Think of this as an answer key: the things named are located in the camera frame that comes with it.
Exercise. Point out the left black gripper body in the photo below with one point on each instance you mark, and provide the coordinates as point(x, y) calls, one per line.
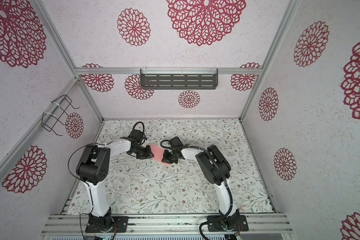
point(141, 150)

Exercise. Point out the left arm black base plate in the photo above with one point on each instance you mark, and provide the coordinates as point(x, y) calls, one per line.
point(107, 224)

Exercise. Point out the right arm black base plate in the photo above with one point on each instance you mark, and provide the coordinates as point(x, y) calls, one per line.
point(239, 225)

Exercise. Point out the dark grey slotted wall shelf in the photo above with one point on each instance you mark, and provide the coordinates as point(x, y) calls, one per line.
point(179, 80)

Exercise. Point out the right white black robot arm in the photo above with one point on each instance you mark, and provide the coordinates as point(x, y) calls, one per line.
point(216, 170)

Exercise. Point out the aluminium front rail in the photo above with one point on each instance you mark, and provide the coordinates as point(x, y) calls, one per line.
point(75, 225)

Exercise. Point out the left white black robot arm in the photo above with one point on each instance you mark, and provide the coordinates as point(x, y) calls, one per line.
point(93, 168)

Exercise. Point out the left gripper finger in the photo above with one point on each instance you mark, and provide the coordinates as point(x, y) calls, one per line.
point(148, 149)
point(143, 156)

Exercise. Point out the black wire wall rack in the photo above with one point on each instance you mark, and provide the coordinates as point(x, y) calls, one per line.
point(51, 119)

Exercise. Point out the pink square paper sheet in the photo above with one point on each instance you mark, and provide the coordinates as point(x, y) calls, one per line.
point(158, 154)

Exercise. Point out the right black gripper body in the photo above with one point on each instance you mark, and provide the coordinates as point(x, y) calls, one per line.
point(175, 159)

